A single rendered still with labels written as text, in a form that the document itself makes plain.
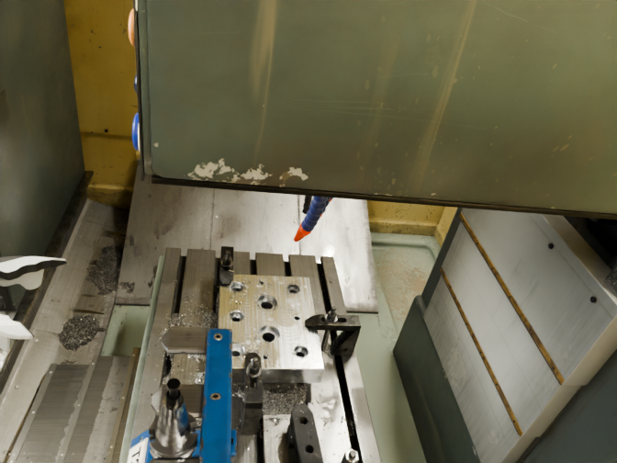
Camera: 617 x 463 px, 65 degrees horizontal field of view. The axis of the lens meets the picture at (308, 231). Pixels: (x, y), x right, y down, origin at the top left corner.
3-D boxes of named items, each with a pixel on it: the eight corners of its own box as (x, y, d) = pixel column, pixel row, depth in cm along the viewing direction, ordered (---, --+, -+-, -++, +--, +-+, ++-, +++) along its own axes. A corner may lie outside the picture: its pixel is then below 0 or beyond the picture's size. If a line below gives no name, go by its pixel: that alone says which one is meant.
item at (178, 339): (159, 355, 75) (159, 351, 75) (163, 328, 79) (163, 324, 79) (206, 355, 76) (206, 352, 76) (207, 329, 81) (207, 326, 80)
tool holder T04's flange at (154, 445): (199, 459, 64) (199, 449, 62) (151, 468, 62) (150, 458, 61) (194, 416, 69) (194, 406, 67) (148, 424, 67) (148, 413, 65)
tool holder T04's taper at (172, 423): (192, 444, 63) (194, 413, 59) (156, 450, 61) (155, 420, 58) (189, 413, 66) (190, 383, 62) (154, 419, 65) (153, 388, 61)
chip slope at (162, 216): (103, 346, 144) (95, 282, 129) (140, 215, 197) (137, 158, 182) (389, 352, 161) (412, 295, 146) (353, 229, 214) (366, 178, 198)
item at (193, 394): (149, 419, 67) (149, 416, 66) (154, 386, 71) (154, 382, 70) (201, 419, 68) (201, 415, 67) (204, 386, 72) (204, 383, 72)
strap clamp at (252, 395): (241, 434, 100) (247, 390, 91) (241, 380, 110) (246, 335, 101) (257, 434, 100) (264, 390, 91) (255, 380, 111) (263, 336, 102)
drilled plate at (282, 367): (214, 382, 104) (216, 367, 101) (218, 287, 127) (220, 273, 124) (319, 383, 108) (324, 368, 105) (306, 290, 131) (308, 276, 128)
